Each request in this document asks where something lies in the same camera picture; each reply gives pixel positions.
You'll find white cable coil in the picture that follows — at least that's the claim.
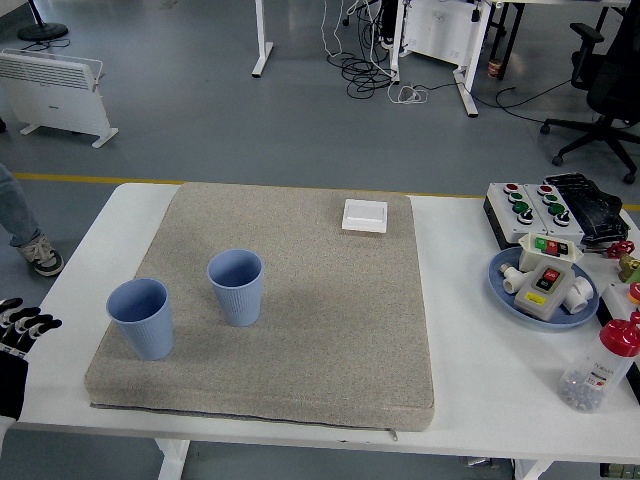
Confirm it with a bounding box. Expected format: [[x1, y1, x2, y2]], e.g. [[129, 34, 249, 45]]
[[388, 84, 430, 106]]

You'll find black office chair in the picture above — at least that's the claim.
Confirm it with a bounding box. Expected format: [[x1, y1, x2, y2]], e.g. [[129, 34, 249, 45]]
[[539, 0, 640, 185]]

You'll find white electric panel heater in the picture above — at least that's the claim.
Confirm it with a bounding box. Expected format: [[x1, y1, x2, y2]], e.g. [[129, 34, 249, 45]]
[[0, 48, 120, 149]]

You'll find black round stand base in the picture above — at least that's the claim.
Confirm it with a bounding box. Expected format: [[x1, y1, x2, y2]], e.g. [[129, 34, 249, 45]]
[[17, 0, 70, 42]]

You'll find blue round plate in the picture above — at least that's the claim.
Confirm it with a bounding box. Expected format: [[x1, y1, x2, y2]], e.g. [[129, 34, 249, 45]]
[[488, 246, 600, 332]]

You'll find white desk leg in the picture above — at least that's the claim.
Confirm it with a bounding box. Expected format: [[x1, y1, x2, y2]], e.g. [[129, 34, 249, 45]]
[[251, 0, 275, 78]]

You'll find black plastic tray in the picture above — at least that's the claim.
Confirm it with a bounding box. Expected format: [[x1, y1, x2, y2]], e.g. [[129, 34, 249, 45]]
[[543, 172, 630, 251]]

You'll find person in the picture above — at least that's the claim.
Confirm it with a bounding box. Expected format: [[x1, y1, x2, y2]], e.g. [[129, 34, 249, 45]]
[[0, 163, 65, 277]]

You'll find brass valve red handwheel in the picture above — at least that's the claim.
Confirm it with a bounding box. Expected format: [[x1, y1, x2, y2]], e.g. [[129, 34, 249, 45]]
[[608, 240, 640, 284]]

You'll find white desk with panel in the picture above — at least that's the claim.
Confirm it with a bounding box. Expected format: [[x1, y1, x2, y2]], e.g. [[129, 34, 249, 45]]
[[389, 0, 494, 119]]

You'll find white four-button control box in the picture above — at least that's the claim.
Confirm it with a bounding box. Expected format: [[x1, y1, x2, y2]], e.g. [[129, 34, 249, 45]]
[[482, 182, 551, 250], [523, 182, 586, 246]]

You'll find black cable bundle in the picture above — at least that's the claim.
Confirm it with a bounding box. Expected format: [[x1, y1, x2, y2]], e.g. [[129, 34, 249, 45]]
[[327, 49, 401, 99]]

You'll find beige green-red push-button switch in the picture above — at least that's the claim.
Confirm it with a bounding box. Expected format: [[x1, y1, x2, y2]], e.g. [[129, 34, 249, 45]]
[[517, 232, 585, 274]]

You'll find clear bottle red cap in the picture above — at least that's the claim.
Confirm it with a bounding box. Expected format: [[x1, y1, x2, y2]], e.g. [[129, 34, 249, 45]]
[[558, 310, 640, 414]]

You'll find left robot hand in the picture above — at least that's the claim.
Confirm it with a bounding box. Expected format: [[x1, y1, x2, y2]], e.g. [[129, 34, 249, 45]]
[[0, 298, 63, 454]]

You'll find red emergency stop button box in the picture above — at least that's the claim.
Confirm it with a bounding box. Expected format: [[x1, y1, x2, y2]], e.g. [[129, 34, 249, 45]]
[[597, 282, 640, 326]]

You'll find white wall switch panel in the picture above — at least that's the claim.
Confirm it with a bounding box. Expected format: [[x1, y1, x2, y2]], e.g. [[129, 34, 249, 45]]
[[341, 198, 390, 233]]

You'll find white pipe fitting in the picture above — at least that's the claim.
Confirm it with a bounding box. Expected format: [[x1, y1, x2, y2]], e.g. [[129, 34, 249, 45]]
[[499, 263, 526, 297], [564, 275, 597, 315]]

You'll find blue ribbed plastic cup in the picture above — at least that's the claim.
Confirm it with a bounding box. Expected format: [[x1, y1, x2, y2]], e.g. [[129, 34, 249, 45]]
[[105, 278, 175, 362], [206, 248, 264, 328]]

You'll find white table leg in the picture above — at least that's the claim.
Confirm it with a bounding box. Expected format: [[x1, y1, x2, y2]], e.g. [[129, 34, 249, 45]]
[[514, 457, 554, 480], [153, 438, 191, 480]]

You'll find grey-brown cushion mat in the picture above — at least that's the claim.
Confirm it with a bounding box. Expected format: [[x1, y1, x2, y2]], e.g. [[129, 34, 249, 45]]
[[83, 181, 436, 443]]

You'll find beige red-black push-button switch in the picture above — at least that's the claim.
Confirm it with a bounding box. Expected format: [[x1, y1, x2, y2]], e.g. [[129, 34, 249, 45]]
[[514, 263, 576, 321]]

